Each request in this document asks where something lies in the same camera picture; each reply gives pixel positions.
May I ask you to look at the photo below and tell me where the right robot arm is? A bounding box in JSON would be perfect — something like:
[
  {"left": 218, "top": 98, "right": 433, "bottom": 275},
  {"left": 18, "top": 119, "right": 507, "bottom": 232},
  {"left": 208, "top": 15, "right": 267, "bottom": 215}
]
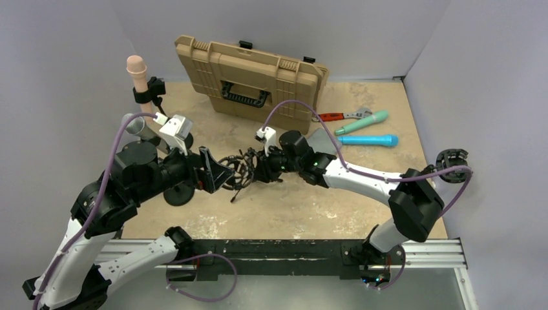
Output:
[{"left": 254, "top": 127, "right": 444, "bottom": 263}]

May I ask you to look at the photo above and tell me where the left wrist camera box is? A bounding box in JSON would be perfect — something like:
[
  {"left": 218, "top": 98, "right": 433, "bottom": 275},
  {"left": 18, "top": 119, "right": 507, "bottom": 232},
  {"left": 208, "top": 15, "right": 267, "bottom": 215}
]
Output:
[{"left": 154, "top": 112, "right": 193, "bottom": 156}]

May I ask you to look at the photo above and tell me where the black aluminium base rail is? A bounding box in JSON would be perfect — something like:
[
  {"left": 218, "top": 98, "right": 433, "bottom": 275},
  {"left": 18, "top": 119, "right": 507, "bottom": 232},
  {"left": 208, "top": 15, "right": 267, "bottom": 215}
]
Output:
[{"left": 94, "top": 237, "right": 467, "bottom": 284}]

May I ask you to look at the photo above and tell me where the silver grey microphone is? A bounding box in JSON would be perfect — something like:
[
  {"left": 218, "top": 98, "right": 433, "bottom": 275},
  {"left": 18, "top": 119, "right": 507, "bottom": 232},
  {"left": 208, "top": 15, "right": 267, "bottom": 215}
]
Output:
[{"left": 125, "top": 116, "right": 171, "bottom": 154}]

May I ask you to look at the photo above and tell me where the grey flat plastic case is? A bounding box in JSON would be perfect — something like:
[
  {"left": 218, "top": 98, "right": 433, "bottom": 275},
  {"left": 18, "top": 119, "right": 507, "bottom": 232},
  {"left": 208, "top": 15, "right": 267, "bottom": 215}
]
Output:
[{"left": 306, "top": 128, "right": 342, "bottom": 155}]

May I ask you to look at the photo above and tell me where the black tripod shock-mount stand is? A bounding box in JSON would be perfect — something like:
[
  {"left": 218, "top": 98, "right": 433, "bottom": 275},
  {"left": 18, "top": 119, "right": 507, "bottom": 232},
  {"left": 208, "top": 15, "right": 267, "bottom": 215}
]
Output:
[{"left": 218, "top": 147, "right": 284, "bottom": 204}]

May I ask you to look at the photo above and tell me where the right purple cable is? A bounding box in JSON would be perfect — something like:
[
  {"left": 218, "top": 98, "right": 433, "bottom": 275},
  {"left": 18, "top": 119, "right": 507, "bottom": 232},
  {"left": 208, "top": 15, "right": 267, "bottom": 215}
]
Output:
[{"left": 261, "top": 99, "right": 474, "bottom": 292}]

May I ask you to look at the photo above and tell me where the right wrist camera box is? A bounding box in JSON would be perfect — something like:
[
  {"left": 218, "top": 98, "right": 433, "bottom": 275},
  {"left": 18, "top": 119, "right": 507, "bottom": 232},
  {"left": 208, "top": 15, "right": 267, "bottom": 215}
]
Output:
[{"left": 255, "top": 127, "right": 277, "bottom": 157}]

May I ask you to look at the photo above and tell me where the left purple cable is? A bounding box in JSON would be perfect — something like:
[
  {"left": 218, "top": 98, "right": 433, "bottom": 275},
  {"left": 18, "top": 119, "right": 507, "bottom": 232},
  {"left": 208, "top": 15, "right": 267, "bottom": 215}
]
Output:
[{"left": 32, "top": 112, "right": 168, "bottom": 310}]

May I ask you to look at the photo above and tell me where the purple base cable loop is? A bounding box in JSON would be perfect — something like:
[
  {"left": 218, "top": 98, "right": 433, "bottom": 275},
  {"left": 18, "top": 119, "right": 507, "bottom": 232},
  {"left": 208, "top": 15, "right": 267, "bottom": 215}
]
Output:
[{"left": 165, "top": 251, "right": 240, "bottom": 303}]

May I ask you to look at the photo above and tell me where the black round-base shock-mount stand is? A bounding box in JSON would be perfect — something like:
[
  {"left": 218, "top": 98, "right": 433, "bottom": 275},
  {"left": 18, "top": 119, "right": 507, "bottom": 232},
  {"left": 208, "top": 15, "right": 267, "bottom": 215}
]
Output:
[{"left": 421, "top": 149, "right": 469, "bottom": 184}]

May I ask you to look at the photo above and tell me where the tan hard plastic case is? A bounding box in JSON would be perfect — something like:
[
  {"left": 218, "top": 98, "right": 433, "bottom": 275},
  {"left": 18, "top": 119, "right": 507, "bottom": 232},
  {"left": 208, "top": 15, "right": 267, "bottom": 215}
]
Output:
[{"left": 174, "top": 36, "right": 329, "bottom": 134}]

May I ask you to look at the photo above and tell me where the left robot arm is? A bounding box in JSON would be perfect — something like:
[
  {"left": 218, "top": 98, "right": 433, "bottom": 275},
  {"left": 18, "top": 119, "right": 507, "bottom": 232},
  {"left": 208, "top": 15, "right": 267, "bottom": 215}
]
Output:
[{"left": 23, "top": 142, "right": 235, "bottom": 309}]

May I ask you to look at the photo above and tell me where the pink microphone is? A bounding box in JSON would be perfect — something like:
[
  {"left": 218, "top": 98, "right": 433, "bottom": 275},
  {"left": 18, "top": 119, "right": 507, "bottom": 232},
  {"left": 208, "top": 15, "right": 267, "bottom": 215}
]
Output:
[{"left": 126, "top": 55, "right": 154, "bottom": 114}]

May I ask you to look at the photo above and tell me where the black round-base front-left stand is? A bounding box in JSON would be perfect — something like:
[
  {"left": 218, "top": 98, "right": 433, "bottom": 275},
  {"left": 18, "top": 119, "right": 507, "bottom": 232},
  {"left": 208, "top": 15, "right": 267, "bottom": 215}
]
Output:
[{"left": 163, "top": 184, "right": 195, "bottom": 207}]

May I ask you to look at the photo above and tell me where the blue microphone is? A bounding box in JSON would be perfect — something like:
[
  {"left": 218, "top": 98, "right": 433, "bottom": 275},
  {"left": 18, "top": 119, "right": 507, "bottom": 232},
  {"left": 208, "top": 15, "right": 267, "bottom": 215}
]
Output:
[{"left": 337, "top": 134, "right": 399, "bottom": 147}]

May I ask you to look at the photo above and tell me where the black round-base stand with clip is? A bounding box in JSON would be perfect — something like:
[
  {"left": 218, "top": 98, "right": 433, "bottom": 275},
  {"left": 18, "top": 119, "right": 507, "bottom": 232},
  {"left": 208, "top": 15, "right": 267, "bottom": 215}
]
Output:
[{"left": 132, "top": 77, "right": 195, "bottom": 150}]

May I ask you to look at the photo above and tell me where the red-handled adjustable wrench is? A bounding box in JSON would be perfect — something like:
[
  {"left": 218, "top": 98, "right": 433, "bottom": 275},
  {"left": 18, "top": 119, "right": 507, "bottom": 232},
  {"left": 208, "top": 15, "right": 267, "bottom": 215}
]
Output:
[{"left": 311, "top": 107, "right": 373, "bottom": 123}]

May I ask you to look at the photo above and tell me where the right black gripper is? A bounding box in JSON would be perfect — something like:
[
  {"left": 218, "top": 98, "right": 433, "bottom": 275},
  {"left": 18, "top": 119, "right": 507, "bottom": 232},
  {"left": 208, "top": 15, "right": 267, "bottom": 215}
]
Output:
[{"left": 252, "top": 143, "right": 302, "bottom": 182}]

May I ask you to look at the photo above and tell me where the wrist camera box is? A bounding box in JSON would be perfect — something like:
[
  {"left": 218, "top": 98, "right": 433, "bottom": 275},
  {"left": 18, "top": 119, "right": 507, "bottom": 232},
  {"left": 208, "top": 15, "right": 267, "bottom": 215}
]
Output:
[
  {"left": 154, "top": 112, "right": 193, "bottom": 156},
  {"left": 255, "top": 127, "right": 277, "bottom": 157}
]

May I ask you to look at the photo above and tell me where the mint green microphone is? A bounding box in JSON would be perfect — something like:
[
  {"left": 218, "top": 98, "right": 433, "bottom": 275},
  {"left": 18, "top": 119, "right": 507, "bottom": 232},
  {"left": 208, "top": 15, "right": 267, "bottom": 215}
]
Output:
[{"left": 334, "top": 110, "right": 388, "bottom": 136}]

